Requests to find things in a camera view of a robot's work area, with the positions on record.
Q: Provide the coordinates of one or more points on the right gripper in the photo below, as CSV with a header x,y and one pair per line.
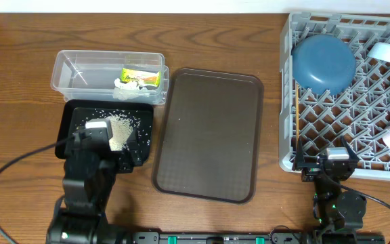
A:
x,y
312,169

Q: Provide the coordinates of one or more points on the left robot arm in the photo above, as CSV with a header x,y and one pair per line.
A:
x,y
90,173

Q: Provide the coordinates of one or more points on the clear plastic bin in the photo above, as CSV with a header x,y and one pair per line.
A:
x,y
90,75

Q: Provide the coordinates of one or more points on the wooden chopstick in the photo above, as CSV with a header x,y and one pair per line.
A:
x,y
297,116

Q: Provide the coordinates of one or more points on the dark blue plate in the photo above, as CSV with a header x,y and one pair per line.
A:
x,y
323,62

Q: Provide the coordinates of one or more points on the black tray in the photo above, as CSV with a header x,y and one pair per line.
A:
x,y
137,115

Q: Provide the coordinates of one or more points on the rice pile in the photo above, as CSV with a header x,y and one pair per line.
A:
x,y
120,132

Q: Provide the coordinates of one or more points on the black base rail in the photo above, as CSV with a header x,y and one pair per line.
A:
x,y
275,238

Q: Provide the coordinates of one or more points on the grey dishwasher rack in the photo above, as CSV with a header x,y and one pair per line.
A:
x,y
360,114

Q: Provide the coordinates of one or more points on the brown serving tray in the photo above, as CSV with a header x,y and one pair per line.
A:
x,y
209,140

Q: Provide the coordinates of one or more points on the yellow snack wrapper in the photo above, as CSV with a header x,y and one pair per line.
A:
x,y
142,77

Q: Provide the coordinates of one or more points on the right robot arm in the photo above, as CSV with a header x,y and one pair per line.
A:
x,y
339,212

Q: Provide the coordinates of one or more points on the white tissue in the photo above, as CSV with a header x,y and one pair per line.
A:
x,y
130,90

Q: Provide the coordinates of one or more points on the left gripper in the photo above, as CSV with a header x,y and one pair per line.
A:
x,y
135,146

